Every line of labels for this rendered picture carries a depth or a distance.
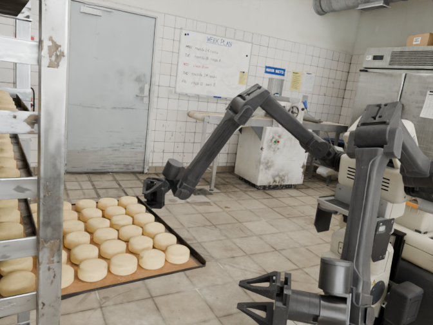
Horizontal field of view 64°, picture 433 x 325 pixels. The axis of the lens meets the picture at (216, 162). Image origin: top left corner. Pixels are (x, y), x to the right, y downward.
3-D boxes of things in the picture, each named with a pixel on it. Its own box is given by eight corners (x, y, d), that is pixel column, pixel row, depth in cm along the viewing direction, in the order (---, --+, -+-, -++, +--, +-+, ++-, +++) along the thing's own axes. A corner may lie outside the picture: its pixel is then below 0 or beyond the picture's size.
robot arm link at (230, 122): (257, 111, 119) (245, 100, 128) (245, 103, 116) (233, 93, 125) (187, 205, 129) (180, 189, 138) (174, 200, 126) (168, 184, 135)
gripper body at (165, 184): (145, 178, 118) (153, 171, 125) (145, 206, 120) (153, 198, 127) (163, 180, 116) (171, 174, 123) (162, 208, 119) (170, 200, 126)
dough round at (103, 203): (115, 204, 97) (116, 196, 96) (118, 210, 92) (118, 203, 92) (96, 204, 94) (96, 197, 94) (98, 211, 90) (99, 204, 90)
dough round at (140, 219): (140, 229, 83) (140, 221, 82) (129, 221, 86) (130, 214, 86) (157, 225, 86) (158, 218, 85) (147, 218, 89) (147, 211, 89)
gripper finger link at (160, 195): (134, 193, 111) (146, 184, 119) (134, 214, 113) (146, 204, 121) (153, 196, 109) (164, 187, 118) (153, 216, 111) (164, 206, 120)
